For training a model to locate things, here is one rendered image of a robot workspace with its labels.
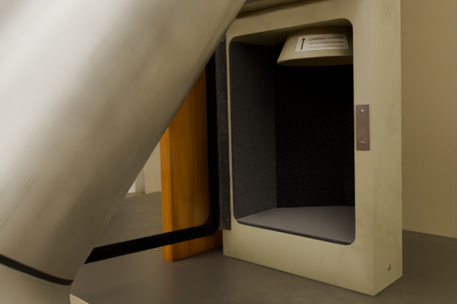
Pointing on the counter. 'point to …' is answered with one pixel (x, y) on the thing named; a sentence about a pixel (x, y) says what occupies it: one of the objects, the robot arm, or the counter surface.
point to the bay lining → (289, 132)
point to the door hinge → (223, 135)
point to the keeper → (362, 127)
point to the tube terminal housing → (306, 18)
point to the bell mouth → (318, 47)
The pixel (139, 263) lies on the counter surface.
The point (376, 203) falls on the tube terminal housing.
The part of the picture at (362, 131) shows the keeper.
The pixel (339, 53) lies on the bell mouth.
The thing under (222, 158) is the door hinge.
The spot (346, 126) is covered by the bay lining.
